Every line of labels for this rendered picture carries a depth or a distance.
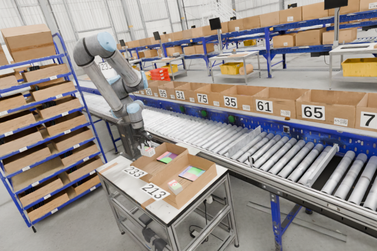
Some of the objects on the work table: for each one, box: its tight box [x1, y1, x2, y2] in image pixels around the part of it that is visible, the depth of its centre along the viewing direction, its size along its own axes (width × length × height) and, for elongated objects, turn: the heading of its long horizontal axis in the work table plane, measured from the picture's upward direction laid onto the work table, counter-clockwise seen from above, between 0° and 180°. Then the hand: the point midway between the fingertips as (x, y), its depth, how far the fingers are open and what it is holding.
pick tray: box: [130, 142, 189, 183], centre depth 178 cm, size 28×38×10 cm
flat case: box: [178, 165, 206, 182], centre depth 161 cm, size 14×19×2 cm
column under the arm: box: [116, 119, 156, 162], centre depth 207 cm, size 26×26×33 cm
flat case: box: [157, 151, 179, 164], centre depth 185 cm, size 14×19×2 cm
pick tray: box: [148, 153, 218, 210], centre depth 153 cm, size 28×38×10 cm
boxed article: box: [168, 179, 183, 195], centre depth 149 cm, size 6×10×5 cm, turn 61°
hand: (147, 150), depth 171 cm, fingers closed on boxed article, 6 cm apart
